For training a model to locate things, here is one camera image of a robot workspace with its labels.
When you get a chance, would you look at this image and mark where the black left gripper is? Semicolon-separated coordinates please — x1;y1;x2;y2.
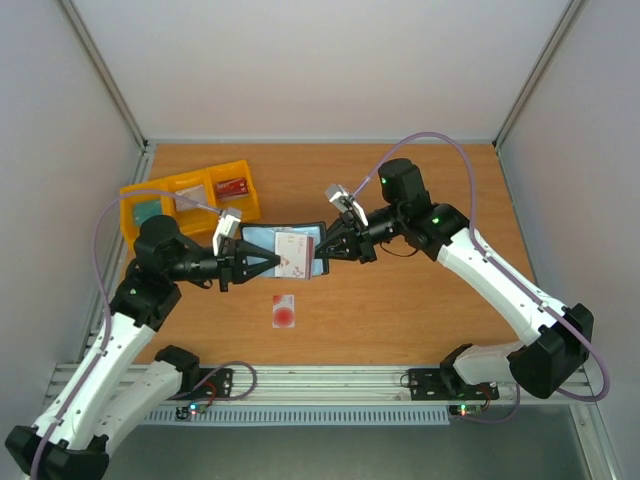
167;238;280;292

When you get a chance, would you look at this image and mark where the white red pattern card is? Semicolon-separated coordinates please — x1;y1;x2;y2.
274;231;314;280

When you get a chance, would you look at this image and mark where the red white circle card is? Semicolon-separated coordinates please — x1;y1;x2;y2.
272;295;295;329

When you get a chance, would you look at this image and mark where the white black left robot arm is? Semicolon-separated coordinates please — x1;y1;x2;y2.
5;214;280;479

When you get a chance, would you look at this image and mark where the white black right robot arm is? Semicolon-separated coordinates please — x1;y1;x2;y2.
315;158;594;399

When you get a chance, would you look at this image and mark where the red card in bin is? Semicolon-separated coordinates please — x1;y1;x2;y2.
214;177;250;202

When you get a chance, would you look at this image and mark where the green card in bin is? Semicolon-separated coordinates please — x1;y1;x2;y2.
132;199;163;227

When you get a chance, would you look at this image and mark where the yellow three-compartment bin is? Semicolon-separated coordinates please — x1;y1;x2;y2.
120;160;261;246

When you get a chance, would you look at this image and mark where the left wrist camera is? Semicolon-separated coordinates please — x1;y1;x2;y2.
212;208;242;256

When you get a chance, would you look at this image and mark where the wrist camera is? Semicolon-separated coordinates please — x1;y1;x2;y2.
212;208;242;256
325;184;369;227

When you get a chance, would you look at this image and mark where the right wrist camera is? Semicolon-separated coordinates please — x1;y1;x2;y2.
325;184;369;227

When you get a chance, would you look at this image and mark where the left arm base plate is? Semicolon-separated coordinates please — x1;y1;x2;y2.
171;368;234;401

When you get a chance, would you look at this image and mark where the aluminium front rail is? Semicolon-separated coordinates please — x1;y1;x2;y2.
43;363;596;407

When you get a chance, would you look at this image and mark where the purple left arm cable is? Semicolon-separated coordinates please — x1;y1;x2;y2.
27;191;226;480

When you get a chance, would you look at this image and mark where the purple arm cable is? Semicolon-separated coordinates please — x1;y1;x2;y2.
352;131;612;402
27;191;226;480

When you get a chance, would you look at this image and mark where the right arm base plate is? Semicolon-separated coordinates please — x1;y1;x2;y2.
400;368;500;401

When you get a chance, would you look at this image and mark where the grey slotted cable duct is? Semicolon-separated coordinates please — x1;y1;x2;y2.
142;405;450;427

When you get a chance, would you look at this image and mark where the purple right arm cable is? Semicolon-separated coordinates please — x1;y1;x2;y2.
352;131;612;402

